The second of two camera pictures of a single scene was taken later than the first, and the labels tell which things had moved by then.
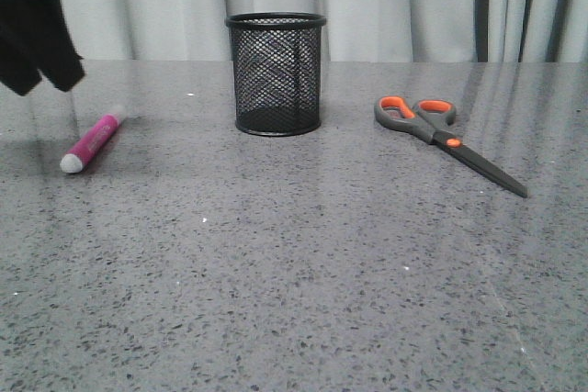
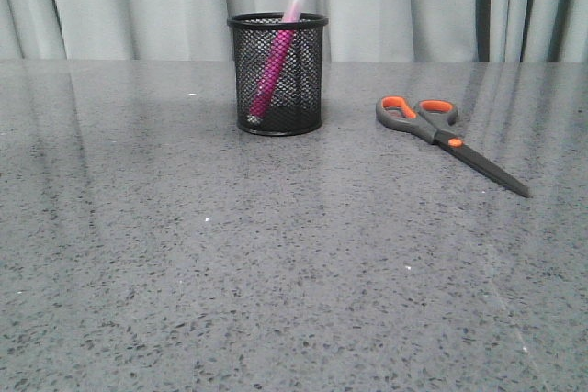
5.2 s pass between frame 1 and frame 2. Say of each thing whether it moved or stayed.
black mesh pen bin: stayed
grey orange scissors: stayed
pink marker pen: moved
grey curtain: stayed
